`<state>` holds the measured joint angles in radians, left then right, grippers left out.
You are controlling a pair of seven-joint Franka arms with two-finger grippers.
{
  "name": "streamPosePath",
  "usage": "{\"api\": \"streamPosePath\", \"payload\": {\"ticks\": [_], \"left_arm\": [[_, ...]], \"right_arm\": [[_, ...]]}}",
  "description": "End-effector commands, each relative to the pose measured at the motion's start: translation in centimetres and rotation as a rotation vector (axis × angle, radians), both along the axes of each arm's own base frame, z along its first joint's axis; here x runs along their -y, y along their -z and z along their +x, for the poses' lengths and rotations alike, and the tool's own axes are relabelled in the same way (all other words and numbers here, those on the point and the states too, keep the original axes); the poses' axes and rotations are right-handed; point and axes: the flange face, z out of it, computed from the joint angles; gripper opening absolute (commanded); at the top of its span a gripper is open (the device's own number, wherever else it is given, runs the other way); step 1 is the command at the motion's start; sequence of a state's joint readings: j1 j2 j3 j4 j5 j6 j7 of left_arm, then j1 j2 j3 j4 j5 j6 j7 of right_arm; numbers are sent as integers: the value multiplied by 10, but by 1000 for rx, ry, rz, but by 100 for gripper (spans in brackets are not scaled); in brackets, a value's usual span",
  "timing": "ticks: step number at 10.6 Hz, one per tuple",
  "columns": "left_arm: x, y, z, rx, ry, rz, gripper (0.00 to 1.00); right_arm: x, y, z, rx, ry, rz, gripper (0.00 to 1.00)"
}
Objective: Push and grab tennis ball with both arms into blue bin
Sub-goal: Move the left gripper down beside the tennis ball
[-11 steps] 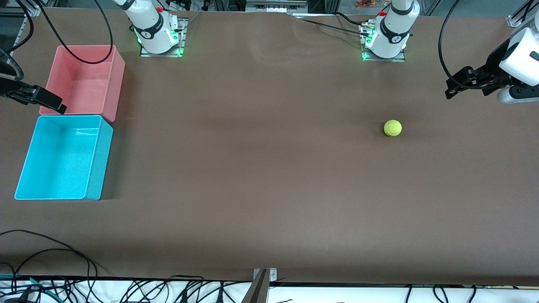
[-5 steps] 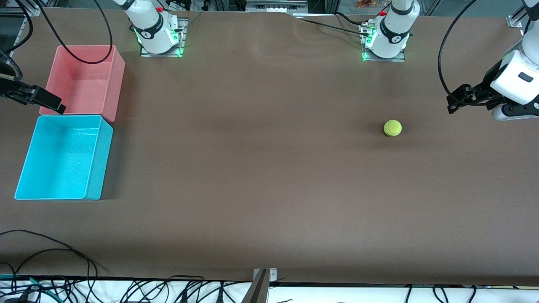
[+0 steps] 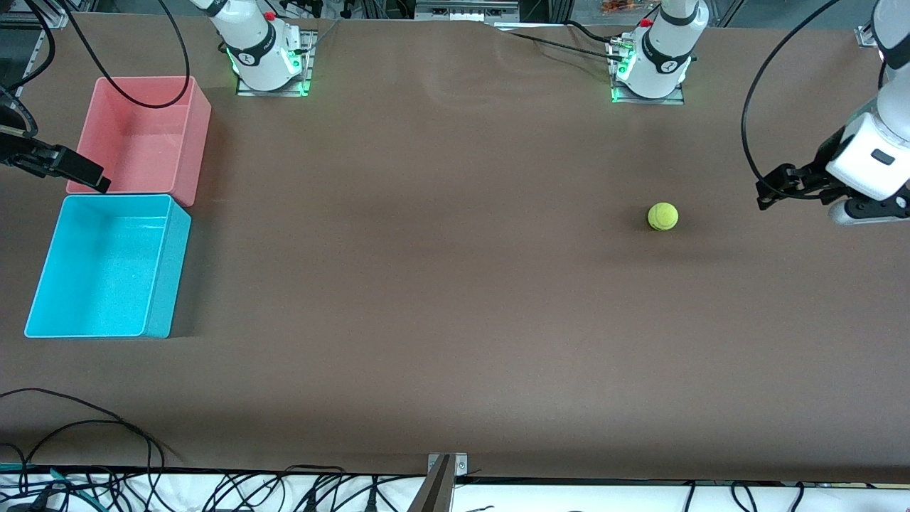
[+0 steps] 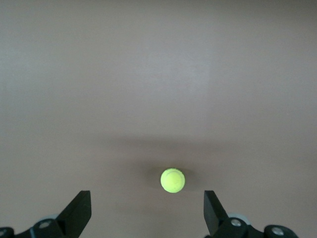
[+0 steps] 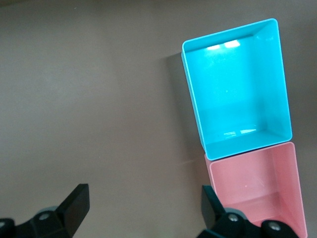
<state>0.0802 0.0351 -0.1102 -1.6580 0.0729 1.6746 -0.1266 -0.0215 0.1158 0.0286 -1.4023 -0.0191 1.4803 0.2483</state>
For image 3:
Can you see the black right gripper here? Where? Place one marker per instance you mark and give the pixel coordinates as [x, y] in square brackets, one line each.
[15, 154]

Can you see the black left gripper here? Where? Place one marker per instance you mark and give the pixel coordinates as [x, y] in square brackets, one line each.
[815, 173]

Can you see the yellow-green tennis ball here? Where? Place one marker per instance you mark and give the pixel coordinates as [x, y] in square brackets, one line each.
[662, 217]

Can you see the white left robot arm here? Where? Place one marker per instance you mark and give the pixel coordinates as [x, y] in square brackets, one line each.
[665, 57]

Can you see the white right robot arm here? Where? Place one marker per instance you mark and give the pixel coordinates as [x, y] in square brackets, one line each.
[256, 50]

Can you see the pink plastic bin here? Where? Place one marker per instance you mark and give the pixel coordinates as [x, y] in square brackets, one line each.
[156, 156]

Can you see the blue plastic bin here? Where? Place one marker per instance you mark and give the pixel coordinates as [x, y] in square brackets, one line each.
[99, 270]

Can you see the small orange object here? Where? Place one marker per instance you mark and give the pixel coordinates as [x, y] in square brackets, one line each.
[620, 6]

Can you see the grey metal box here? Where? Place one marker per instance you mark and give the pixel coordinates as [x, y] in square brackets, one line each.
[466, 8]

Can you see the black power plug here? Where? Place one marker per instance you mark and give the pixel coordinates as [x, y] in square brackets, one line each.
[371, 498]
[311, 501]

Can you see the metal table clamp plate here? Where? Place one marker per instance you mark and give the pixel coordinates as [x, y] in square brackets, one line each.
[462, 464]

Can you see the aluminium frame rail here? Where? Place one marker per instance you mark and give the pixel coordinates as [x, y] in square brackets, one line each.
[39, 57]

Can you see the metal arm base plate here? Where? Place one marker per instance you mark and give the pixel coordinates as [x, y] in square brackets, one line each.
[310, 78]
[675, 100]

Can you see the dark camera stand post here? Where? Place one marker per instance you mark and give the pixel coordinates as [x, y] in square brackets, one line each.
[435, 491]

